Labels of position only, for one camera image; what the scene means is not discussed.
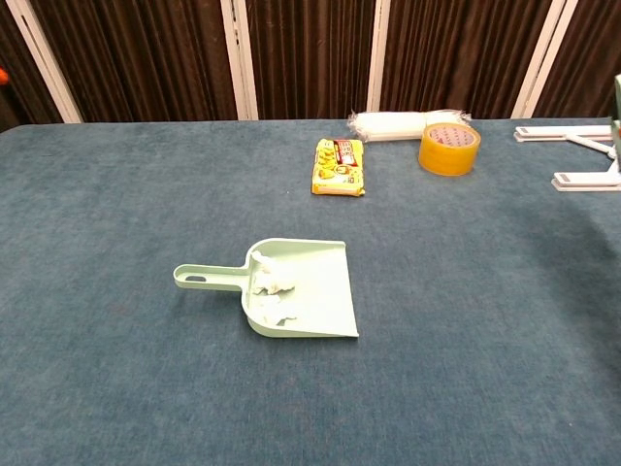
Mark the white paper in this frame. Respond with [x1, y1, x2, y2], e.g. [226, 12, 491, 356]
[248, 249, 299, 327]

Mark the mint green plastic dustpan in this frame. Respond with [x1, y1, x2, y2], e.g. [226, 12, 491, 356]
[172, 237, 361, 340]

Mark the mint green hand broom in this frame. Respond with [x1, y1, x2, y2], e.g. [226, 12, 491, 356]
[611, 73, 621, 162]

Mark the dark brown curtain panel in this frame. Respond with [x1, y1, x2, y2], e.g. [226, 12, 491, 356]
[245, 0, 377, 121]
[29, 0, 240, 123]
[532, 0, 621, 118]
[379, 0, 555, 120]
[0, 0, 65, 133]

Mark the blue felt table cover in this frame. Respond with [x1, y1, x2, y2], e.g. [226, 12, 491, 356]
[0, 116, 621, 466]

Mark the yellow snack packet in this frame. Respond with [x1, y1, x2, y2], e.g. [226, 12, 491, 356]
[310, 137, 367, 198]

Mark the white plastic cups pack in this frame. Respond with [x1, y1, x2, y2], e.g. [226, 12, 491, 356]
[346, 109, 474, 145]

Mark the yellow packing tape roll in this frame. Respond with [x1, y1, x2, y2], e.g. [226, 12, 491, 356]
[417, 121, 482, 178]

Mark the white folding stand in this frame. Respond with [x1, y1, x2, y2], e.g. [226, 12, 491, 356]
[513, 124, 621, 193]

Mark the white partition frame post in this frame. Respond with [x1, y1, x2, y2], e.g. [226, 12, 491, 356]
[219, 0, 259, 121]
[5, 0, 84, 124]
[510, 0, 579, 119]
[365, 0, 392, 114]

